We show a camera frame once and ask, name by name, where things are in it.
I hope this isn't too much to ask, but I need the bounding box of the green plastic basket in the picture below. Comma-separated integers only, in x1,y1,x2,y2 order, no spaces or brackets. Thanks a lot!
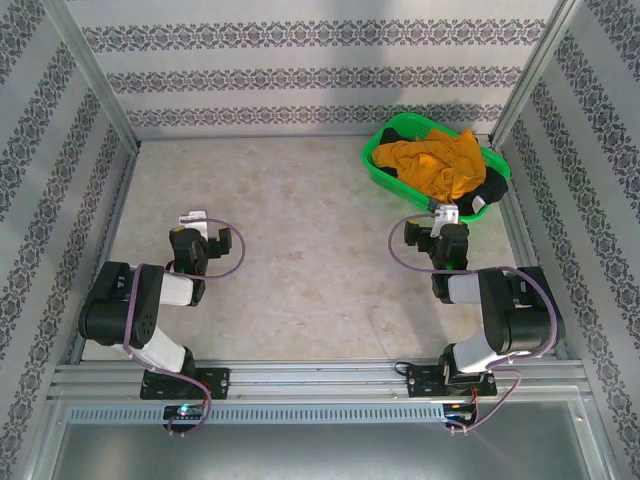
360,112,513,225

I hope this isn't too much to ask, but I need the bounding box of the small circuit board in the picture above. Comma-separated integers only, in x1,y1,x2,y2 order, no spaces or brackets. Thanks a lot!
443,401,477,427
163,405,207,421

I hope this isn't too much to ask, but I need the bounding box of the aluminium mounting rail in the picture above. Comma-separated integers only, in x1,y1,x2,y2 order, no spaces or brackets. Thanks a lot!
46,356,587,402

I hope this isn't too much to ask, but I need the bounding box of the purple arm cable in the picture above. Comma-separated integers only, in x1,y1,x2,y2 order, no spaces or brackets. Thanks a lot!
121,217,247,439
389,213,560,436

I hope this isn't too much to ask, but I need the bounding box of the slotted grey cable duct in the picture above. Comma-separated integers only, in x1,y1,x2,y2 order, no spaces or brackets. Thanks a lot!
66,401,447,424

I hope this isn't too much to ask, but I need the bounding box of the grey metal shelf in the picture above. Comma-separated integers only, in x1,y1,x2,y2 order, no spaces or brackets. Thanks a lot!
29,398,619,480

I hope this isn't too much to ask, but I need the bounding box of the black t-shirt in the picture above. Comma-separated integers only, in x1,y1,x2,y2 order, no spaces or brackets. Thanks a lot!
381,126,509,217

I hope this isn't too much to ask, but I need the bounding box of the aluminium side rail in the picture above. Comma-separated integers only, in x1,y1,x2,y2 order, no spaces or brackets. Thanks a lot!
66,141,142,366
499,134,574,361

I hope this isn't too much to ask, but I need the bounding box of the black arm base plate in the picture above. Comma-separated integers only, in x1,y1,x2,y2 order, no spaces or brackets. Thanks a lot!
139,367,232,402
405,363,498,400

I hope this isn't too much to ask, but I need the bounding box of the aluminium frame post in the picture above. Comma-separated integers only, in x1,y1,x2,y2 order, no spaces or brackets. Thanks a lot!
489,0,584,147
41,0,144,152

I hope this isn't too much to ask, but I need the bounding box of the orange t-shirt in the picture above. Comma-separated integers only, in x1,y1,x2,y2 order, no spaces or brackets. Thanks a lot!
372,128,488,202

